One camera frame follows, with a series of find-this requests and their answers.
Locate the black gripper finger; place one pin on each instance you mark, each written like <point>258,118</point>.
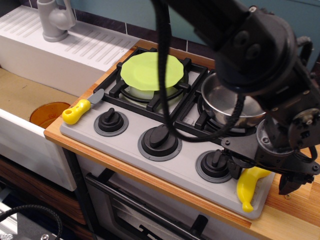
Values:
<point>291,183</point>
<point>235,167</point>

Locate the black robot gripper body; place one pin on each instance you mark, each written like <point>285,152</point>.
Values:
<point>268,148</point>

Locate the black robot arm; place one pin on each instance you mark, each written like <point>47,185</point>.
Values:
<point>257,54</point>

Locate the yellow toy banana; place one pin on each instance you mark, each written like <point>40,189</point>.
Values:
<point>246,186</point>

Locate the screw in table top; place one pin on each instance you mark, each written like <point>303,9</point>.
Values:
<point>287,196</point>

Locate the right black stove knob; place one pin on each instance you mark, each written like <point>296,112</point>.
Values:
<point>212,166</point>

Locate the black stove knob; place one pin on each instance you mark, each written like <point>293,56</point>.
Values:
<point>212,166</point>
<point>159,145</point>
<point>111,123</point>

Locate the right black burner grate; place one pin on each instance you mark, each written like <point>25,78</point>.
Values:
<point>194,120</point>

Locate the black burner grate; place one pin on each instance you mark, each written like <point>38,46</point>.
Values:
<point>148,103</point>
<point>194,120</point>

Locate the stainless steel pan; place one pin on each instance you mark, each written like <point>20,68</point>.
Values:
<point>219,103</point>

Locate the middle black stove knob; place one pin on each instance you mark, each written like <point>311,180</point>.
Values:
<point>159,145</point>

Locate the grey toy stove top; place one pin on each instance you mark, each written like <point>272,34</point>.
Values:
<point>180,171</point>

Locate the toy oven door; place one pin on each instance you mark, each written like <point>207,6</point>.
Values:
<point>134,211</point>

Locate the left black stove knob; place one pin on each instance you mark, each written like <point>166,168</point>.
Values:
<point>111,123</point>

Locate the lime green plate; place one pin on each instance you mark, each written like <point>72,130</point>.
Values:
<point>141,71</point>

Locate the left black burner grate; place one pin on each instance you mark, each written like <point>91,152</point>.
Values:
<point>148,103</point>

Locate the orange translucent cup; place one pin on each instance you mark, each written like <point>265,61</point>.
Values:
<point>46,114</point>

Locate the white toy sink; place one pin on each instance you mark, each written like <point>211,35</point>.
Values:
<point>34,72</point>

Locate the grey toy faucet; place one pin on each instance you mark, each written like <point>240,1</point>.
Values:
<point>55,22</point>

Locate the black oven door handle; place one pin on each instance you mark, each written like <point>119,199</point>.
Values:
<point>102,183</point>

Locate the yellow handled toy knife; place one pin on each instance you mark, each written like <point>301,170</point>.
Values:
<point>72,115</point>

